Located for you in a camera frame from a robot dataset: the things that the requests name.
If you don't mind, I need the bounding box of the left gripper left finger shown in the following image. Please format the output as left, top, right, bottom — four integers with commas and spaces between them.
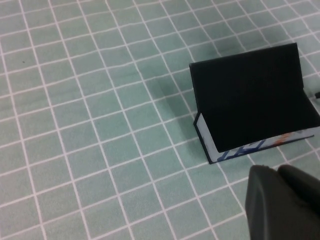
244, 164, 320, 240

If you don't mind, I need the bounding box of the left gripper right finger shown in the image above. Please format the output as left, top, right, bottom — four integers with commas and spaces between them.
277, 164, 320, 210

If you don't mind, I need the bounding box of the black printed glasses case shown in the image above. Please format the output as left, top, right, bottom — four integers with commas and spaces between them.
189, 42, 320, 165

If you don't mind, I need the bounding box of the green white checked tablecloth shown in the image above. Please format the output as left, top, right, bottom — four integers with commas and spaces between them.
0, 0, 320, 240

